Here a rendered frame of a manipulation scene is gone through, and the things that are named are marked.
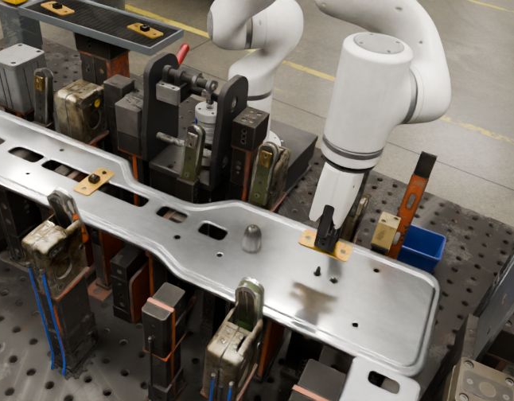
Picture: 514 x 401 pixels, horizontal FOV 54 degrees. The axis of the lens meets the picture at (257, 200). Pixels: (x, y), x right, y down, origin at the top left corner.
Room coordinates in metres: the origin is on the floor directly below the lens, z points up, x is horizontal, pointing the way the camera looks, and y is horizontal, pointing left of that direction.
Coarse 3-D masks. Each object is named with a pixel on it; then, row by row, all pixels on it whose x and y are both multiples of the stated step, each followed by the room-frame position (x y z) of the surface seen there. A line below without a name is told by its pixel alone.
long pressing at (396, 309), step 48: (48, 144) 0.86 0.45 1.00; (48, 192) 0.71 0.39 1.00; (96, 192) 0.73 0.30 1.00; (144, 192) 0.75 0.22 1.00; (144, 240) 0.62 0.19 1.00; (192, 240) 0.63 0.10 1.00; (240, 240) 0.65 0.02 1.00; (288, 240) 0.67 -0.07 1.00; (288, 288) 0.55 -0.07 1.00; (336, 288) 0.57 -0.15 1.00; (384, 288) 0.58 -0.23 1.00; (432, 288) 0.60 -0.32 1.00; (336, 336) 0.47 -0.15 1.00; (384, 336) 0.49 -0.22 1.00
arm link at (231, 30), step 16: (224, 0) 1.16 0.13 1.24; (240, 0) 1.11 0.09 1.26; (256, 0) 1.09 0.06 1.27; (272, 0) 1.10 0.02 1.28; (208, 16) 1.19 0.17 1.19; (224, 16) 1.14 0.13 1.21; (240, 16) 1.12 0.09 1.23; (208, 32) 1.18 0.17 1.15; (224, 32) 1.14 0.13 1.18; (240, 32) 1.15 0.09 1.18; (224, 48) 1.17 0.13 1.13; (240, 48) 1.17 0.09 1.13
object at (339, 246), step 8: (304, 232) 0.62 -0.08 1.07; (312, 232) 0.62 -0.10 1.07; (304, 240) 0.60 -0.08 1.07; (312, 240) 0.60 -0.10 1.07; (312, 248) 0.58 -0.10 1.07; (320, 248) 0.58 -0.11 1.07; (336, 248) 0.59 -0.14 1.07; (344, 248) 0.59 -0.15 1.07; (352, 248) 0.59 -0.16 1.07; (336, 256) 0.57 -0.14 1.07; (344, 256) 0.57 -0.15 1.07
